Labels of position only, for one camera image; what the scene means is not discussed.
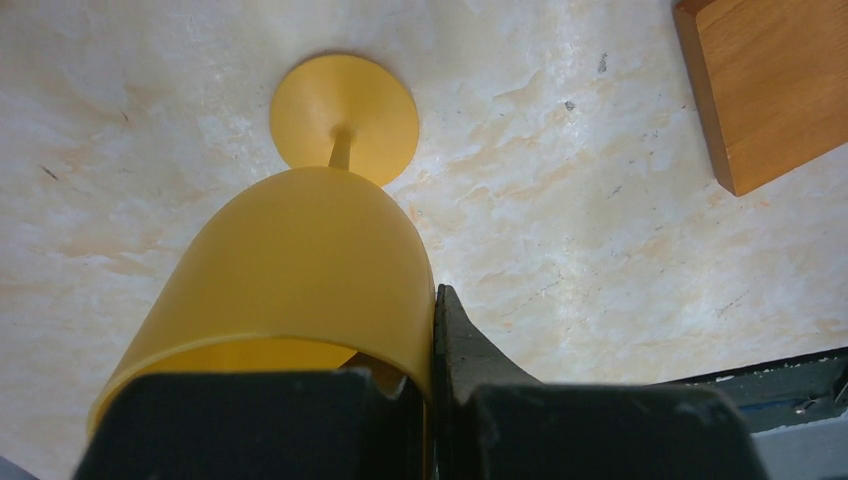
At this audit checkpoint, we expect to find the gold wire glass rack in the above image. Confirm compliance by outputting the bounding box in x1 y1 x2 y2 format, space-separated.
673 0 847 196

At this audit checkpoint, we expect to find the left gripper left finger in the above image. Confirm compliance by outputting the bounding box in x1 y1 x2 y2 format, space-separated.
75 368 428 479

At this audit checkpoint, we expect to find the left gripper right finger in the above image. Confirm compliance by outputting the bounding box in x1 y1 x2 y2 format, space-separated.
433 285 767 479

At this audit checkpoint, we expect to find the yellow plastic wine glass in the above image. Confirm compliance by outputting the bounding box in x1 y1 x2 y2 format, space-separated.
86 52 439 442

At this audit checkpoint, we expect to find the black mounting base rail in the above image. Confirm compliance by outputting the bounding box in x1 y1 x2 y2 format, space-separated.
677 347 847 433

